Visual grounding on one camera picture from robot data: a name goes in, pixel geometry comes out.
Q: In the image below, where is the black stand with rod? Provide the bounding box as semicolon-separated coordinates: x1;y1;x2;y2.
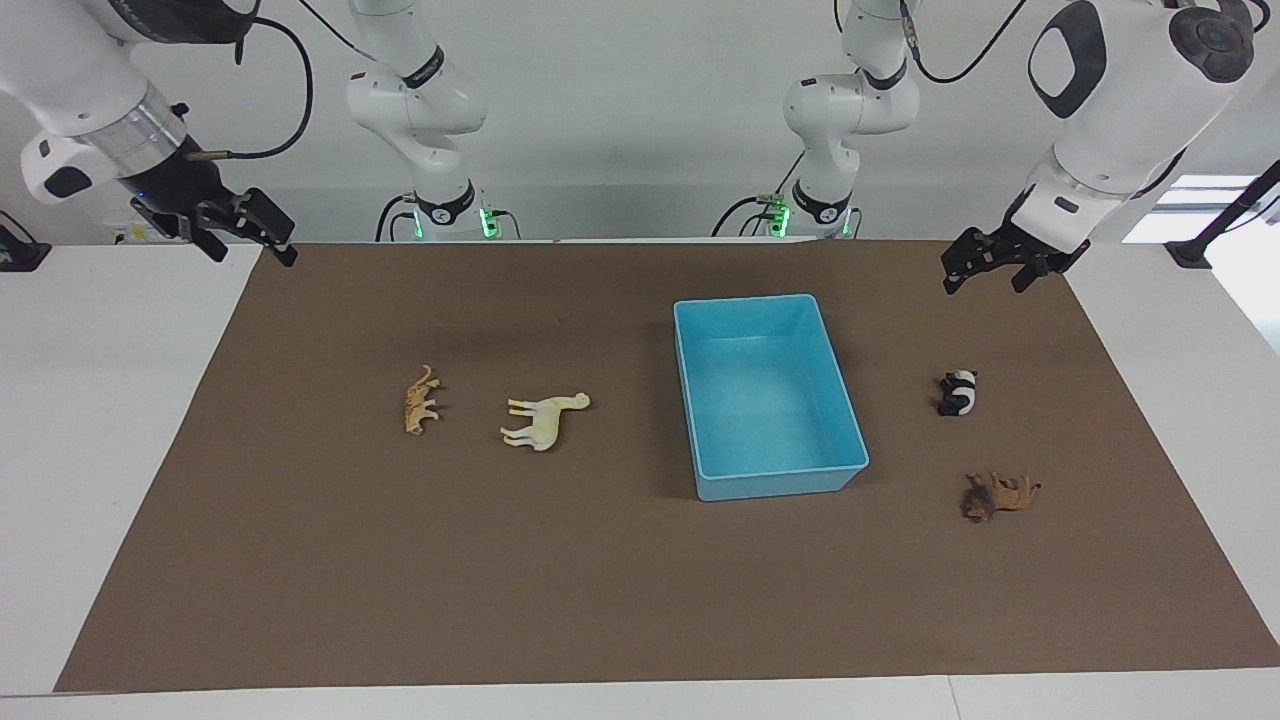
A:
1165;160;1280;269

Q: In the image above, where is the black left base cable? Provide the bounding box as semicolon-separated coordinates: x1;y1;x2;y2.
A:
711;150;807;239

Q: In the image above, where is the cream llama toy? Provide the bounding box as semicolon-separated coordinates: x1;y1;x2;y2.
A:
499;391;592;453

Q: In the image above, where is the brown table mat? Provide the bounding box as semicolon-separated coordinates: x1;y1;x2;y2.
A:
53;238;1280;694

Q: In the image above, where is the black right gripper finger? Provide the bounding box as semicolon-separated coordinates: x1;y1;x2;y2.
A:
247;187;300;268
195;207;230;264

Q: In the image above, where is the orange striped tiger toy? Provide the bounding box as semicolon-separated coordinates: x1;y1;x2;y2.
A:
403;364;443;436

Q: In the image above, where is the black right base cable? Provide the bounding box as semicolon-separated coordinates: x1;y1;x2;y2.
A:
374;193;419;243

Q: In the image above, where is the black base cable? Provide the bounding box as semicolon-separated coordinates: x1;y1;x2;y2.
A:
374;193;419;243
711;150;807;239

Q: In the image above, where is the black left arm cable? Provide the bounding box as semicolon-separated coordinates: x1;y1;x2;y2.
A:
898;0;1031;85

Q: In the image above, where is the black and white panda toy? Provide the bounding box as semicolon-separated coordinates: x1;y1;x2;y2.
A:
936;369;980;418

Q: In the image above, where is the brown lion toy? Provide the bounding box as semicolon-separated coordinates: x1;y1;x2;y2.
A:
961;471;1043;524

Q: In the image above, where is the light blue storage box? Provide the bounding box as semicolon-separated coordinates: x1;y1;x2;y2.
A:
672;293;870;503

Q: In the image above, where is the small black table clamp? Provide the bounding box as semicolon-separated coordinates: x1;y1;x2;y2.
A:
0;210;52;273

